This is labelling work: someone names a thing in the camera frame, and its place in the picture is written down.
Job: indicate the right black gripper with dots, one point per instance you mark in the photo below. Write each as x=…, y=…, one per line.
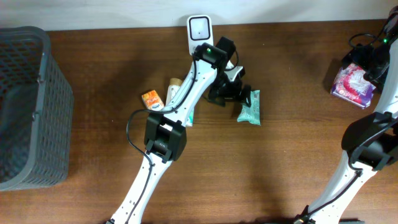
x=357, y=56

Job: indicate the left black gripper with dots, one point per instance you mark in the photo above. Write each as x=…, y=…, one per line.
x=234, y=90

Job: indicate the teal wet wipes pack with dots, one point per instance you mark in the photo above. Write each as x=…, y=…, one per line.
x=251, y=113

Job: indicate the purple red tissue pack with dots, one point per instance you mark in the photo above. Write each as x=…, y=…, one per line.
x=350, y=85

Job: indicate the teal pocket tissue pack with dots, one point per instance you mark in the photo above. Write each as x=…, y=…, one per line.
x=190, y=119

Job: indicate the white bamboo print tube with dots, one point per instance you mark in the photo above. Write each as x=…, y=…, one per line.
x=174, y=85

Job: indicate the orange pocket tissue pack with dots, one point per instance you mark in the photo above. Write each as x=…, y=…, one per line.
x=152, y=101

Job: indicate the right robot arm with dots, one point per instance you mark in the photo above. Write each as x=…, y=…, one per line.
x=370, y=143

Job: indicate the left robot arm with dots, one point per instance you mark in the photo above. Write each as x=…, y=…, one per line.
x=165, y=135

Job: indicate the white barcode scanner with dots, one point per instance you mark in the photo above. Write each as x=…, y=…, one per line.
x=199, y=31

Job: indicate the grey plastic mesh basket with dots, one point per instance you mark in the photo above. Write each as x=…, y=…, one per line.
x=36, y=112

